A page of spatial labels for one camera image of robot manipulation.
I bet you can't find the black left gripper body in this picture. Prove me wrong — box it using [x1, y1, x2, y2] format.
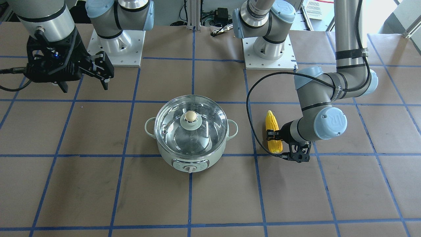
[280, 120, 311, 163]

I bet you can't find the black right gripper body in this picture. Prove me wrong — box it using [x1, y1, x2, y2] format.
[26, 28, 114, 83]

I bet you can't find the yellow corn cob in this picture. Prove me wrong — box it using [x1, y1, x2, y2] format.
[265, 110, 283, 154]

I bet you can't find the glass pot lid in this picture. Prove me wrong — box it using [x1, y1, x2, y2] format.
[154, 95, 229, 160]

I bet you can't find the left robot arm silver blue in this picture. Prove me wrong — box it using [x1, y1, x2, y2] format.
[233, 0, 378, 163]

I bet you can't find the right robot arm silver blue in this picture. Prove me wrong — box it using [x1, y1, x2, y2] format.
[1, 0, 155, 93]

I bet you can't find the mint green electric pot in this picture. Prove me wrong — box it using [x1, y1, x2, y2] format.
[144, 95, 238, 173]

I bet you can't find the brown paper table cover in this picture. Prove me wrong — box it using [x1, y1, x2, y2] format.
[0, 26, 421, 237]

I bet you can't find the black power adapter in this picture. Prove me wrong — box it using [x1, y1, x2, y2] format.
[214, 8, 229, 24]

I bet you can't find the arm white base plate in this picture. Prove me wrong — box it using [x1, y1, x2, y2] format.
[87, 30, 146, 67]
[242, 35, 298, 71]

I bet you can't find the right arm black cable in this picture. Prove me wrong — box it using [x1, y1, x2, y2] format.
[0, 66, 32, 92]

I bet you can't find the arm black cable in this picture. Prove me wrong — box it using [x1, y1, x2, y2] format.
[0, 66, 32, 92]
[247, 0, 371, 160]

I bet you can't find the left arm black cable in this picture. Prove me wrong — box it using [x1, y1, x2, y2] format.
[247, 0, 371, 160]

